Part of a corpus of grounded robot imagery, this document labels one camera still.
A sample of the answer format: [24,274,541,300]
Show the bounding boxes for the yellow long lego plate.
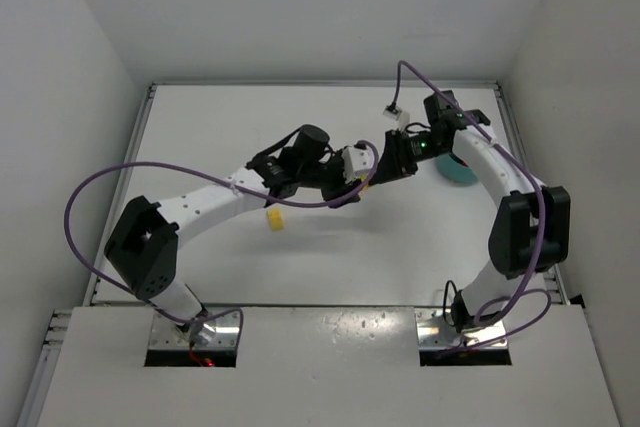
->
[355,176,370,194]

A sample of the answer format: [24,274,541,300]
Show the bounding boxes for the yellow lego slope brick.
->
[266,208,285,232]

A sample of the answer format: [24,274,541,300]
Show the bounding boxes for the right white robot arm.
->
[371,91,571,331]

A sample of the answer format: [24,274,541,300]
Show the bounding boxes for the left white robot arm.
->
[104,124,375,328]

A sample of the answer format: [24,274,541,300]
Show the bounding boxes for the teal round divided container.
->
[435,153,478,186]

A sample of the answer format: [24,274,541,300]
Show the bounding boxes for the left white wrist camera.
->
[341,145,374,183]

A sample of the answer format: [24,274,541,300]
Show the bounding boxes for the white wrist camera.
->
[383,103,410,131]
[341,145,374,183]

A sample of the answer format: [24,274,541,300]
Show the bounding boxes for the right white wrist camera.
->
[383,103,410,131]

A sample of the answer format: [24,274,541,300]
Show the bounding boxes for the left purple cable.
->
[63,139,382,323]

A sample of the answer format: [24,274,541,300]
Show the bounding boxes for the purple cable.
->
[63,139,382,323]
[387,60,553,352]

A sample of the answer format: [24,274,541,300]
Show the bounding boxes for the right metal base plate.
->
[414,307,508,352]

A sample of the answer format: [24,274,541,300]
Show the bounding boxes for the metal base plate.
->
[148,308,243,351]
[414,307,508,352]

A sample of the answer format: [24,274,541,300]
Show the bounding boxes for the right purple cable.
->
[387,60,553,352]

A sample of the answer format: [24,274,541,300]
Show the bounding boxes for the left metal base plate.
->
[148,308,243,351]

